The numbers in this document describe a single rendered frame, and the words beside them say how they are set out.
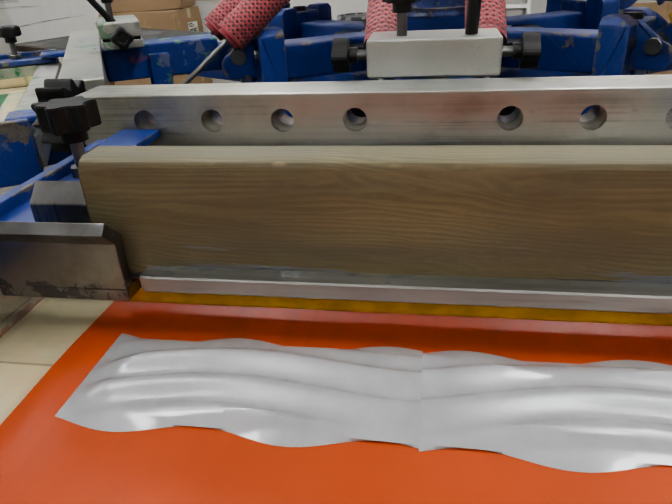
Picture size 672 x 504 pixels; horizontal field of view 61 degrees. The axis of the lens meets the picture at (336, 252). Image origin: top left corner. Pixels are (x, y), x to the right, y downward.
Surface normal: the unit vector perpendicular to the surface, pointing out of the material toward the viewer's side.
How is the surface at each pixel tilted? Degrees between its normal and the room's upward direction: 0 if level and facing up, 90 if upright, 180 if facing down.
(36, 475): 0
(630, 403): 33
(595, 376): 17
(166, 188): 90
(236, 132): 90
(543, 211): 90
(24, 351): 0
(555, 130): 90
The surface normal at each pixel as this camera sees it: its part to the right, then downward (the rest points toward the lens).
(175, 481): -0.05, -0.88
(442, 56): -0.15, 0.47
